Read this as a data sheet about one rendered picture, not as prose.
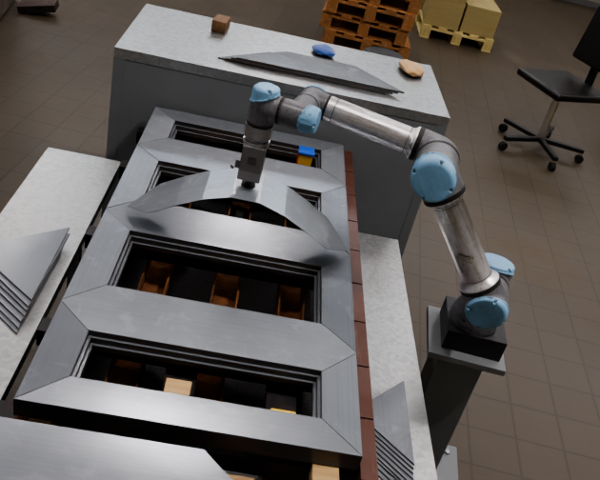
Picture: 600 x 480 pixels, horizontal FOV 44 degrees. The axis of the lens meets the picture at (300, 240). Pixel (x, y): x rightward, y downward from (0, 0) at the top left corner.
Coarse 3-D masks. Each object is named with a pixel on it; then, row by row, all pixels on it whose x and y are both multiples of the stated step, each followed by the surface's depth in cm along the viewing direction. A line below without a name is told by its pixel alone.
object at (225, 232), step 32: (192, 128) 278; (320, 160) 277; (320, 192) 253; (128, 224) 213; (160, 224) 217; (192, 224) 220; (224, 224) 224; (256, 224) 228; (128, 256) 207; (192, 256) 213; (224, 256) 214; (256, 256) 215; (288, 256) 217; (320, 256) 220; (320, 288) 209; (320, 320) 197; (128, 352) 175; (160, 352) 176; (192, 352) 176; (320, 384) 176; (32, 416) 154; (64, 416) 154; (96, 416) 154; (320, 416) 168; (224, 448) 158; (256, 448) 158; (288, 448) 158
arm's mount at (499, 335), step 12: (444, 312) 234; (444, 324) 230; (444, 336) 225; (456, 336) 223; (468, 336) 222; (480, 336) 223; (492, 336) 224; (504, 336) 225; (456, 348) 225; (468, 348) 225; (480, 348) 224; (492, 348) 223; (504, 348) 223
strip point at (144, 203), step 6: (156, 186) 222; (150, 192) 220; (156, 192) 218; (138, 198) 219; (144, 198) 218; (150, 198) 216; (132, 204) 217; (138, 204) 216; (144, 204) 214; (150, 204) 213; (144, 210) 210
